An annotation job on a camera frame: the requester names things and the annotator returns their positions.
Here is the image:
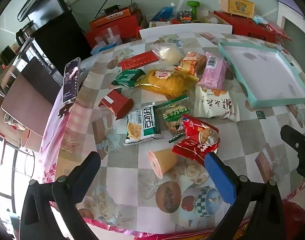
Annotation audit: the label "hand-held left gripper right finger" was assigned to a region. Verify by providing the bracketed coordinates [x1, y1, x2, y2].
[204, 152, 286, 240]

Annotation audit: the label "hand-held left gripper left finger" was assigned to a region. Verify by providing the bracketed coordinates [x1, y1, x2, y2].
[20, 151, 102, 240]

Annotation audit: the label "red snack packet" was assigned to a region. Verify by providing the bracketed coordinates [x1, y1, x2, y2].
[172, 114, 221, 166]

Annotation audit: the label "orange jelly cup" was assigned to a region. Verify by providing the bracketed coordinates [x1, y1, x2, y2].
[147, 148, 178, 179]

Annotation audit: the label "white green chips packet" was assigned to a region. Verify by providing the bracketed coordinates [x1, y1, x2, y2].
[123, 103, 164, 145]

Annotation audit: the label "dark red snack box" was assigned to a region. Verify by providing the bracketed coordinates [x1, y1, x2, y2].
[98, 89, 134, 120]

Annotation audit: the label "teal cardboard tray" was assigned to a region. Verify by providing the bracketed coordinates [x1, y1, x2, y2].
[218, 41, 305, 109]

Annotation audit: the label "green white cookie packet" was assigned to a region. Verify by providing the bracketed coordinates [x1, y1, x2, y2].
[158, 95, 191, 143]

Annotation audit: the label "white orange print snack packet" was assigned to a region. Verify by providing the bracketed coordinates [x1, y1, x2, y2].
[194, 86, 240, 122]

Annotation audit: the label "dark green snack packet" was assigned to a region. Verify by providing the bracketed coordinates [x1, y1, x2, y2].
[112, 68, 146, 88]

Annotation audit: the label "pink snack packet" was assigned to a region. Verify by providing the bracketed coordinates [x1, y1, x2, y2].
[197, 52, 229, 91]

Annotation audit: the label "yellow snack bag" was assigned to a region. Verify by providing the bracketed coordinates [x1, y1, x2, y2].
[137, 68, 199, 98]

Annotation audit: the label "orange bread packet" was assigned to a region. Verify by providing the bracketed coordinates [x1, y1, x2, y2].
[175, 51, 207, 77]

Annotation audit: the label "red patterned packet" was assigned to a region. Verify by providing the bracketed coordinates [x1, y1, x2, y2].
[117, 50, 159, 71]

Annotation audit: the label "clear bag of white cake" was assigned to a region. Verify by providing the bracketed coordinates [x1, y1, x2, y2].
[151, 42, 184, 62]

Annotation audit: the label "printed checked tablecloth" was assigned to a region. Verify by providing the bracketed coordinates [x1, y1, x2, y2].
[34, 31, 305, 240]

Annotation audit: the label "pink floral cloth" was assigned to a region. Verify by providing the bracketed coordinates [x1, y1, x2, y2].
[34, 97, 77, 200]

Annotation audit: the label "smartphone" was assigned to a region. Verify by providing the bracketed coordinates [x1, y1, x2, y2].
[62, 57, 81, 104]

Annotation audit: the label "red patterned flat box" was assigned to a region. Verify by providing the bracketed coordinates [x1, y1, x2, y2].
[267, 22, 292, 46]

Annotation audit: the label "blue tissue packet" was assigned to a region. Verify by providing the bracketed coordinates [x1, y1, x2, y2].
[91, 42, 118, 56]

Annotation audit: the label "large red gift box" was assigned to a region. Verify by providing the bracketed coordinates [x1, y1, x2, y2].
[213, 10, 278, 43]

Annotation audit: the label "white desk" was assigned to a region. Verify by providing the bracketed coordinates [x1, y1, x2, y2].
[276, 0, 305, 32]

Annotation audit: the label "clear plastic box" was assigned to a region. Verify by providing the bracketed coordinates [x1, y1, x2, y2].
[94, 27, 123, 49]

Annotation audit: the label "black cabinet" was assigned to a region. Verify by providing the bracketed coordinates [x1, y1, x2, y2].
[31, 11, 92, 76]

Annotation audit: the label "orange red cartons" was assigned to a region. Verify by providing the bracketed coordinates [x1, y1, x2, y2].
[85, 14, 143, 48]

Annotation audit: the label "clear plastic jar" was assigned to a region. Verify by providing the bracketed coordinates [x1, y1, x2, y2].
[201, 14, 218, 24]

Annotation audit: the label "glass kettle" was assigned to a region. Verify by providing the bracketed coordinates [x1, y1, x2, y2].
[16, 21, 40, 45]

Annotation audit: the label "orange cardboard box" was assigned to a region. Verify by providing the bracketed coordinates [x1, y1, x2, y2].
[89, 6, 133, 28]

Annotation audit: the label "white foam board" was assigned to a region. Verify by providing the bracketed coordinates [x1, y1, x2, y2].
[139, 23, 233, 40]

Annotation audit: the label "white yellow small box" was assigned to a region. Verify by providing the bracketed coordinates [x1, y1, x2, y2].
[149, 21, 170, 29]

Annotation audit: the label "pile of small toys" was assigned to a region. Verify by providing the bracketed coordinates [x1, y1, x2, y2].
[177, 10, 193, 22]

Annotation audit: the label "green dumbbell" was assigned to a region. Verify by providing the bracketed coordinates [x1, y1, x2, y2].
[187, 0, 200, 21]

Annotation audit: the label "blue liquid bottle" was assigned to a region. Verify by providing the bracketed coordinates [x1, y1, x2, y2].
[150, 3, 177, 23]

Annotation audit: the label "silver black appliance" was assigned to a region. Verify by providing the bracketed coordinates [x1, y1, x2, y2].
[17, 0, 71, 22]

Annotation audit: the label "wooden carry box with handle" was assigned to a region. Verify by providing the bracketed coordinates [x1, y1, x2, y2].
[219, 0, 255, 19]

